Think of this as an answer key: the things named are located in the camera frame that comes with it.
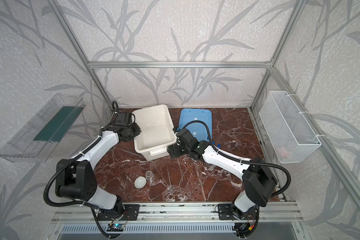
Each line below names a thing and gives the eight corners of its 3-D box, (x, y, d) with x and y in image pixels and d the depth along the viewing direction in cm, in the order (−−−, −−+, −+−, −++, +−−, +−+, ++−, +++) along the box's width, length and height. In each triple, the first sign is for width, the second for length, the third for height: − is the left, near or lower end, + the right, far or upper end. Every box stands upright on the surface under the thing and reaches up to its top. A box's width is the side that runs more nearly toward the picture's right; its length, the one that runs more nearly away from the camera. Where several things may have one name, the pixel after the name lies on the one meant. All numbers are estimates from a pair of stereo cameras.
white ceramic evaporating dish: (134, 188, 83) (132, 187, 81) (136, 177, 87) (135, 176, 85) (145, 188, 83) (144, 187, 81) (147, 177, 87) (146, 176, 85)
